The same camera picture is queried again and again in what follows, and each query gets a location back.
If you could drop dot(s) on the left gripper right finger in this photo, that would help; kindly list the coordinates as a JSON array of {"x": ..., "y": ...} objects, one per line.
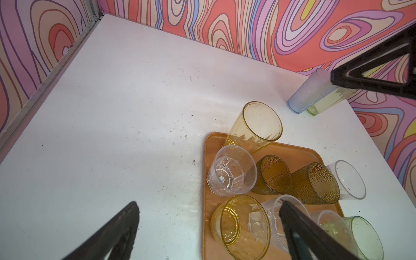
[{"x": 306, "y": 240}]

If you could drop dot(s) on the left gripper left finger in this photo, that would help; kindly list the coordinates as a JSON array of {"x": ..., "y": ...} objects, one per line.
[{"x": 114, "y": 241}]

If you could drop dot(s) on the clear faceted glass front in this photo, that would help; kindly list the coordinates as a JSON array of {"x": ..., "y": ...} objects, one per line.
[{"x": 272, "y": 208}]

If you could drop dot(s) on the clear faceted glass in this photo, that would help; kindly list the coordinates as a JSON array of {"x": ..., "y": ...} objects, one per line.
[
  {"x": 272, "y": 208},
  {"x": 233, "y": 172}
]

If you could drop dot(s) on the brown tall glass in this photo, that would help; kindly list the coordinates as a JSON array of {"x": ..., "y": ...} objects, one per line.
[{"x": 314, "y": 184}]

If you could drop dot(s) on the green short glass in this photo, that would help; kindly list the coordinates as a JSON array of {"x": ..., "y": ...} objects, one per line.
[{"x": 368, "y": 242}]

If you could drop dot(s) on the yellow short plastic glass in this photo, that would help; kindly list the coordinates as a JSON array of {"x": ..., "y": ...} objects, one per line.
[{"x": 242, "y": 227}]

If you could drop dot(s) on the brown short glass front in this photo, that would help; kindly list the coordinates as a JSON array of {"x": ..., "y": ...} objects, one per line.
[{"x": 273, "y": 177}]

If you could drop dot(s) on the green tall glass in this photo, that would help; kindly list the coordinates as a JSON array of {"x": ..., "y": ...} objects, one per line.
[{"x": 331, "y": 100}]

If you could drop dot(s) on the bluish clear tall glass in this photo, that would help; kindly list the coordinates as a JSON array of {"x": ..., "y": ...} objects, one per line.
[{"x": 315, "y": 88}]

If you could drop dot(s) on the yellow tall glass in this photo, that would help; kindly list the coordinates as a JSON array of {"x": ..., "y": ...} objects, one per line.
[{"x": 256, "y": 127}]

